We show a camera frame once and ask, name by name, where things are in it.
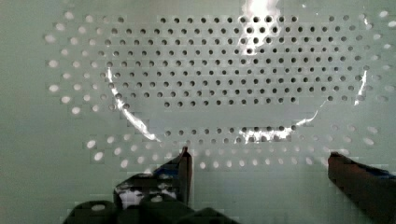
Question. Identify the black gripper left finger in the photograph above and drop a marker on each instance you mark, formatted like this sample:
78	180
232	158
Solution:
172	178

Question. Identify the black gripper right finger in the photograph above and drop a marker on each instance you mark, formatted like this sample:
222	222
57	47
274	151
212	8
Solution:
371	189

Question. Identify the green plastic strainer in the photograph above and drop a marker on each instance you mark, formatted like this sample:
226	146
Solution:
260	92

